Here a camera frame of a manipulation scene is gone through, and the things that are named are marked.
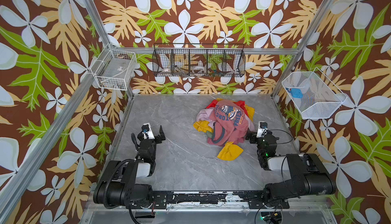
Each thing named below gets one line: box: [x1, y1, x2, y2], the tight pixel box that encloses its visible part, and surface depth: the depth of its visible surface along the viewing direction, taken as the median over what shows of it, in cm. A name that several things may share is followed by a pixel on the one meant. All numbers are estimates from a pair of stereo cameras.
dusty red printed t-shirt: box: [207, 99, 249, 147], surface depth 90 cm
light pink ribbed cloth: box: [196, 107, 216, 128], surface depth 100 cm
